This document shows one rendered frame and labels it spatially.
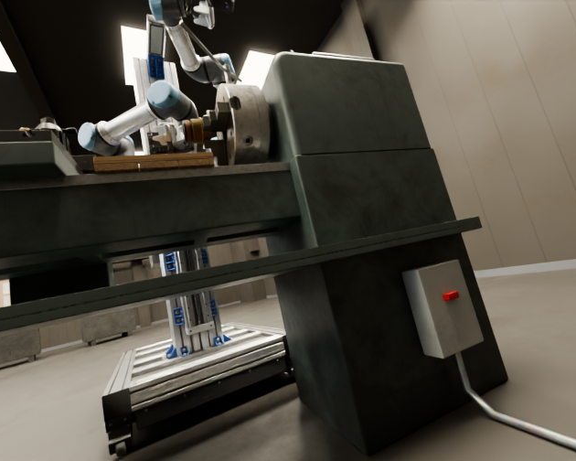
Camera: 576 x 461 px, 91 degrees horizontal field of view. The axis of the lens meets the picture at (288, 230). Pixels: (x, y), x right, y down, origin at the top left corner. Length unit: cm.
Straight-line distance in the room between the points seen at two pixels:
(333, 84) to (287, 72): 17
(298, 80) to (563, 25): 319
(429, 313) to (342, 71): 87
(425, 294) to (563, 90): 311
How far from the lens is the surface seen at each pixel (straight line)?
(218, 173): 88
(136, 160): 88
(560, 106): 382
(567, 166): 374
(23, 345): 821
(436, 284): 99
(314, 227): 85
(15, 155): 88
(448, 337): 100
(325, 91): 111
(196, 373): 141
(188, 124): 110
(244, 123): 101
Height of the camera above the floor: 50
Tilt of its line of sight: 9 degrees up
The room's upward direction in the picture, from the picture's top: 13 degrees counter-clockwise
